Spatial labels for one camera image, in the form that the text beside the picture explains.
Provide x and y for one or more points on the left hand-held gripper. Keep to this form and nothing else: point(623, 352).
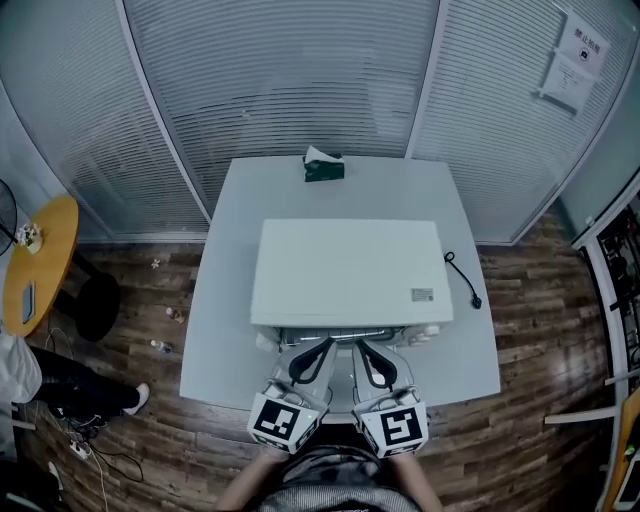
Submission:
point(275, 422)

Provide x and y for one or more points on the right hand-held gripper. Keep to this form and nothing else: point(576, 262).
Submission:
point(400, 427)

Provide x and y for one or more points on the white toaster oven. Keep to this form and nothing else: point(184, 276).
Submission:
point(345, 270)

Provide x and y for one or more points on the person's right forearm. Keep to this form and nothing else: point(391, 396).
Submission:
point(415, 482)

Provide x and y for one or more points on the person's left forearm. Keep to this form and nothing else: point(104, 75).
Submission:
point(250, 480)

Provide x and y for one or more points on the person's grey shirt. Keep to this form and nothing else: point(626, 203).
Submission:
point(335, 485)

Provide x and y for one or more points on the small brown figurine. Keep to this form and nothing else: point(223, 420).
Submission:
point(175, 315)

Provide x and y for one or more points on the small clear bottle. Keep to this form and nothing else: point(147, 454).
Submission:
point(161, 346)

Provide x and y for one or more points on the white flower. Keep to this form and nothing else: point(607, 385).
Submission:
point(157, 264)

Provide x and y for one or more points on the dark green tissue box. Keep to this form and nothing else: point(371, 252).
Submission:
point(325, 170)

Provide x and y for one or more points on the white metal bar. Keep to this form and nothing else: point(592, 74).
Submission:
point(580, 416)
point(622, 377)

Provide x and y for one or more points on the white power strip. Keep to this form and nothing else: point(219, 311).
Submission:
point(80, 449)

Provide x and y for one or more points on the white storage shelf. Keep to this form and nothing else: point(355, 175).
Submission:
point(617, 280)

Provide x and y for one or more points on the yellow wooden board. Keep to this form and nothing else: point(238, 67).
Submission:
point(625, 450)

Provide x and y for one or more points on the round wooden side table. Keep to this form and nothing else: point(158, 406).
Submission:
point(45, 260)

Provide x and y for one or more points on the grey phone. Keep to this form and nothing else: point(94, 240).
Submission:
point(28, 302)

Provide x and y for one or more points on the small white flower pot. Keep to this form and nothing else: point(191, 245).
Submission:
point(29, 236)

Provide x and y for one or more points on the black standing fan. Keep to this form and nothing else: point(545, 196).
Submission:
point(6, 220)

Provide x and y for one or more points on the white paper notice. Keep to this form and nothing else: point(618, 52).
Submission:
point(572, 65)

